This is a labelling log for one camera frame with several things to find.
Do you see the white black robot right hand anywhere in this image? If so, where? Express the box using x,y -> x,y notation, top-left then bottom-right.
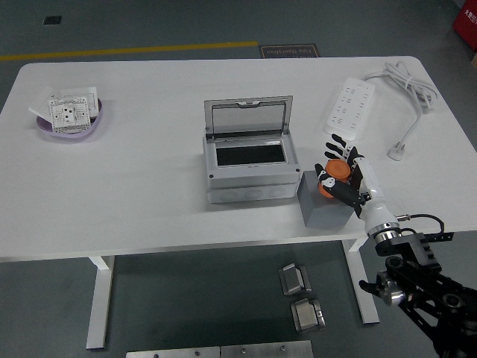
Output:
315,133 -> 399,234

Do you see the orange cylinder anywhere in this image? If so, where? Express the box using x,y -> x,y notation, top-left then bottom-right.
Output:
317,159 -> 353,198

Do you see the grey plastic junction box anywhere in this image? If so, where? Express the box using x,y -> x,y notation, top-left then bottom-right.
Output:
202,95 -> 301,205

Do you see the grey cube block with hole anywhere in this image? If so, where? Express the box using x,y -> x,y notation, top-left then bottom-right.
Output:
297,170 -> 361,229

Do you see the red box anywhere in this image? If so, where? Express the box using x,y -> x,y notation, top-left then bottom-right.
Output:
452,0 -> 477,51

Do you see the white power strip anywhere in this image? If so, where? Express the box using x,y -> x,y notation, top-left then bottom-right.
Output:
321,76 -> 376,142

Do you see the white table leg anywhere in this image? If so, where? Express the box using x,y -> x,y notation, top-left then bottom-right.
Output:
341,238 -> 380,324
86,256 -> 116,351

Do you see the silver metal foot block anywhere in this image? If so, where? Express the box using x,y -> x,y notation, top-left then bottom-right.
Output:
278,263 -> 312,297
290,298 -> 326,333

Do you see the dark floor sign mat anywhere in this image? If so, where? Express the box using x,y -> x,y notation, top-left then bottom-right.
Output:
259,43 -> 320,60

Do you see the purple bowl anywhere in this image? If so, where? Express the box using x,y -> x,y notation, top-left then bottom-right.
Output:
35,97 -> 104,142

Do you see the white power cord with plug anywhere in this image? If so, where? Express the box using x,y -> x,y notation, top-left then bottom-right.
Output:
363,60 -> 437,162

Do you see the grey metal base plate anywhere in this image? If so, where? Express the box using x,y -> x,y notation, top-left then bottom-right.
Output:
220,339 -> 314,358
125,346 -> 221,358

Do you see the plain white switch plate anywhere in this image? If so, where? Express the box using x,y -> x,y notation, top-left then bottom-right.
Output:
28,86 -> 55,122
60,86 -> 98,98

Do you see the white wall socket module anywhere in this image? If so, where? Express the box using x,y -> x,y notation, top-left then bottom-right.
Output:
46,95 -> 98,134

